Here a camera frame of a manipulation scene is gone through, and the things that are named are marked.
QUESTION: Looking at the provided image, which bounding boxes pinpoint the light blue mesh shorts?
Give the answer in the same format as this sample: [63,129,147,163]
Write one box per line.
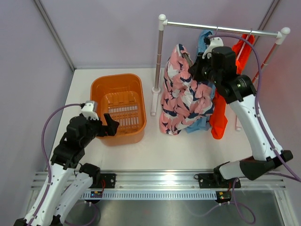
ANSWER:
[185,30,215,133]

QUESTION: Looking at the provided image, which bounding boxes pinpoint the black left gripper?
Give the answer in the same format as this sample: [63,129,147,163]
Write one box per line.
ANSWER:
[81,113,119,147]

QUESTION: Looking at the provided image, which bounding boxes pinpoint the grey hanger of pink shorts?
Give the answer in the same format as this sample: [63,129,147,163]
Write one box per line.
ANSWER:
[182,53,193,67]

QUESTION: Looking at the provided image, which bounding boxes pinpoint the white slotted cable duct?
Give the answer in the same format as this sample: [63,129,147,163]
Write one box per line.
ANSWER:
[79,191,217,200]

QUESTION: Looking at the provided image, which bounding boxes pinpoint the pink navy patterned shorts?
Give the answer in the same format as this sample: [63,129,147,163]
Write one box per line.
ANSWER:
[159,44,214,135]

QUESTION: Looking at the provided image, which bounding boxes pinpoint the white metal clothes rack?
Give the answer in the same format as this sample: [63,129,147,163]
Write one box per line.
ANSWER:
[150,14,291,132]

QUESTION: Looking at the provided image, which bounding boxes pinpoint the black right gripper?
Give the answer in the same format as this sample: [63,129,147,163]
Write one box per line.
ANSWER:
[189,52,222,86]

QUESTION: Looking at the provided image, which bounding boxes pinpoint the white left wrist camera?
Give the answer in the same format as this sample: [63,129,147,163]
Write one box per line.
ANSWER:
[81,100,99,121]

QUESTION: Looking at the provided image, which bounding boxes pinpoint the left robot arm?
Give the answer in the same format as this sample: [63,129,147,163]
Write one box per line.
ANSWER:
[14,113,119,226]

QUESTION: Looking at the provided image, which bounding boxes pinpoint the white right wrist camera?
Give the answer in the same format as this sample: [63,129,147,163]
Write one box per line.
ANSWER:
[202,35,224,59]

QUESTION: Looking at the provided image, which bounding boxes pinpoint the orange plastic tub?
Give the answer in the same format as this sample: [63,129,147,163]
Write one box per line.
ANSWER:
[90,73,147,146]

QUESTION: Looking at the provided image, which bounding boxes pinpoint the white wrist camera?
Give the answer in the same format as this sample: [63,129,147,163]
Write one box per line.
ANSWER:
[81,100,99,121]
[202,35,224,59]

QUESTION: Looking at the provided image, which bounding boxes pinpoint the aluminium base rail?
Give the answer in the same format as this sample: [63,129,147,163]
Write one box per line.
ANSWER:
[30,170,286,191]

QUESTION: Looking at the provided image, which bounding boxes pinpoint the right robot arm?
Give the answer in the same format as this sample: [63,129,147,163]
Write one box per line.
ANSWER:
[189,46,293,187]

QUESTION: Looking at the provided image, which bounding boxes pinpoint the orange mesh shorts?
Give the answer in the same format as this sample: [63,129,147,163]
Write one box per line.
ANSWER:
[209,40,252,139]

